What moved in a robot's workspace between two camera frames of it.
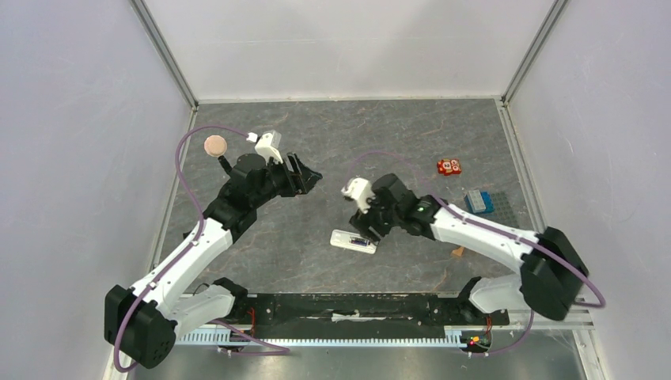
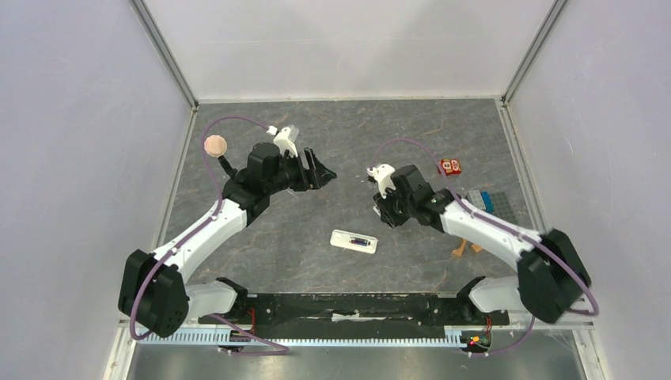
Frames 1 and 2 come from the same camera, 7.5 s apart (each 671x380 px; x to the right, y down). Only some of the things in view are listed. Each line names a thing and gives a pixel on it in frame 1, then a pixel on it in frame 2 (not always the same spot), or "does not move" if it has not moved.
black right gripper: [370, 219] to [391, 208]
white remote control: [352, 241] does not move
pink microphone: [215, 145] does not move
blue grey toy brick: [479, 202] does not move
